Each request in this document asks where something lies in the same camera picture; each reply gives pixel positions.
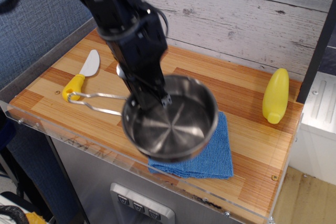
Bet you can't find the clear acrylic front guard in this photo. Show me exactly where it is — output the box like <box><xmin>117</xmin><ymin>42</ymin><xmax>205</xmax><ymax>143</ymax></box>
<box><xmin>1</xmin><ymin>102</ymin><xmax>274</xmax><ymax>223</ymax></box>

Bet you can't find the dark right vertical post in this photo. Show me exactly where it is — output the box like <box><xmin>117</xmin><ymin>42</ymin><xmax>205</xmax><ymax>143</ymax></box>
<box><xmin>296</xmin><ymin>0</ymin><xmax>335</xmax><ymax>104</ymax></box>

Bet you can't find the white side cabinet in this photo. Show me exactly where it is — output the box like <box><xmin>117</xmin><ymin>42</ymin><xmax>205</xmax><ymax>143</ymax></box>
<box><xmin>289</xmin><ymin>72</ymin><xmax>335</xmax><ymax>185</ymax></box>

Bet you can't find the stainless steel pot with handle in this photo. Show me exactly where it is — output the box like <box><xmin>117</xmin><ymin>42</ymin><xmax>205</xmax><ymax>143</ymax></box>
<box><xmin>66</xmin><ymin>75</ymin><xmax>218</xmax><ymax>163</ymax></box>

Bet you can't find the yellow object bottom left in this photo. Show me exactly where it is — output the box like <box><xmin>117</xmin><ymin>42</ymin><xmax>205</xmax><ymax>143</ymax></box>
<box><xmin>25</xmin><ymin>212</ymin><xmax>47</xmax><ymax>224</ymax></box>

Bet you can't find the yellow plastic bottle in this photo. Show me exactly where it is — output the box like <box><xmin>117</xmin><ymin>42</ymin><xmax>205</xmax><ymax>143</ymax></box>
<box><xmin>262</xmin><ymin>68</ymin><xmax>289</xmax><ymax>124</ymax></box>

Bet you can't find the black braided cable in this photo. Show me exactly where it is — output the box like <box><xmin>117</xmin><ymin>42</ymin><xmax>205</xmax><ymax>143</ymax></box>
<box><xmin>0</xmin><ymin>205</ymin><xmax>28</xmax><ymax>224</ymax></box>

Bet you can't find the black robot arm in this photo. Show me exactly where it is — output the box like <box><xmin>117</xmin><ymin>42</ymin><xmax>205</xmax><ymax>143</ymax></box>
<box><xmin>80</xmin><ymin>0</ymin><xmax>172</xmax><ymax>110</ymax></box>

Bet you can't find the silver button control panel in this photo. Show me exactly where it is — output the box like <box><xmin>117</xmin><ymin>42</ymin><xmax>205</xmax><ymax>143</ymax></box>
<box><xmin>110</xmin><ymin>183</ymin><xmax>175</xmax><ymax>223</ymax></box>

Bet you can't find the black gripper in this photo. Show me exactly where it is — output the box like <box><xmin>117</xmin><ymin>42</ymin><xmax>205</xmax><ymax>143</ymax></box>
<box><xmin>104</xmin><ymin>14</ymin><xmax>172</xmax><ymax>110</ymax></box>

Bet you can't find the blue folded cloth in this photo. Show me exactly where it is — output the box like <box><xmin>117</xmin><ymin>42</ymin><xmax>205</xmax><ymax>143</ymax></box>
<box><xmin>148</xmin><ymin>112</ymin><xmax>234</xmax><ymax>179</ymax></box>

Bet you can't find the yellow handled toy knife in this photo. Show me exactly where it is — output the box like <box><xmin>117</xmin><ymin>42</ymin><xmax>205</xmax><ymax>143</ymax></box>
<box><xmin>62</xmin><ymin>49</ymin><xmax>100</xmax><ymax>101</ymax></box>

